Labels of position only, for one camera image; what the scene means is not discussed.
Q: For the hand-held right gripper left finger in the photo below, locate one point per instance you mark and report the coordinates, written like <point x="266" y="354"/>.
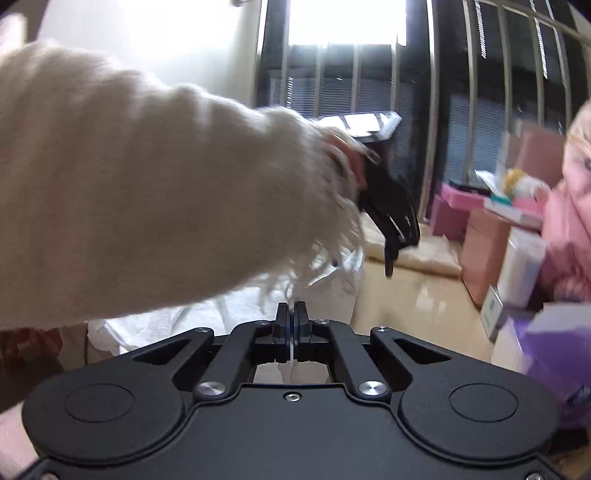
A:
<point x="282" y="318"/>

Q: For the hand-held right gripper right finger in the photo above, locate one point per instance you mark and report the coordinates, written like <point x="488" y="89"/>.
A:
<point x="302" y="318"/>

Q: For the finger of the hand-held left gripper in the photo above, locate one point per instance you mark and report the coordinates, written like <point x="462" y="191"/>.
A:
<point x="389" y="261"/>
<point x="408" y="230"/>

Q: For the white garment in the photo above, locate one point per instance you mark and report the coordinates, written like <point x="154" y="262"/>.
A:
<point x="221" y="318"/>

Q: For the person's left forearm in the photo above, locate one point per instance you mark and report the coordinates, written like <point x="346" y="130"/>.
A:
<point x="138" y="184"/>

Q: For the person's left hand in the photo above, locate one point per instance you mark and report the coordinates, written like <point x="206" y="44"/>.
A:
<point x="349" y="157"/>

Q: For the folded cream cloth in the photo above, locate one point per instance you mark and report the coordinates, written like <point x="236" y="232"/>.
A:
<point x="425" y="258"/>

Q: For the magenta box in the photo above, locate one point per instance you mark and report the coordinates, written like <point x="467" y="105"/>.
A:
<point x="445" y="221"/>

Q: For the flat pink box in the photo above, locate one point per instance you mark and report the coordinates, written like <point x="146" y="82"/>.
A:
<point x="461" y="200"/>

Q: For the black flat device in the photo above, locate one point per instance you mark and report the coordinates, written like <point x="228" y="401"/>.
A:
<point x="466" y="186"/>

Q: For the large light pink box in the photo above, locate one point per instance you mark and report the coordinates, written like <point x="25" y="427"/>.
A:
<point x="482" y="258"/>

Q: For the white flat box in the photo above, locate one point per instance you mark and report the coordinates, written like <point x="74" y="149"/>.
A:
<point x="512" y="215"/>

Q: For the small white box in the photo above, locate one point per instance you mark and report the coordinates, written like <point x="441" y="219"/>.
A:
<point x="491" y="309"/>

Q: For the dark window with blinds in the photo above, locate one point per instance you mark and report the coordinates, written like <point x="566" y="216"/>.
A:
<point x="341" y="78"/>

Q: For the yellow and white plush toy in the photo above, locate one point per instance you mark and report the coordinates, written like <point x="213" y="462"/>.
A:
<point x="515" y="182"/>

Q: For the white cotton pad pack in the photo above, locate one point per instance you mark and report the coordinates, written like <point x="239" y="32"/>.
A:
<point x="519" y="267"/>

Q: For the metal window guard bars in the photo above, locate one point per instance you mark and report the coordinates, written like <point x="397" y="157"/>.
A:
<point x="471" y="69"/>

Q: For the pink puffer jacket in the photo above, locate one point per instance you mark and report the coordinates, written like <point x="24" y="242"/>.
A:
<point x="572" y="207"/>

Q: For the purple tissue pack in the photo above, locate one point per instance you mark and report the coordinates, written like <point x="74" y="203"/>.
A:
<point x="554" y="360"/>

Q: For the red patterned cloth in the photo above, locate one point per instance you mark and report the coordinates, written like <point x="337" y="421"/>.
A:
<point x="27" y="342"/>

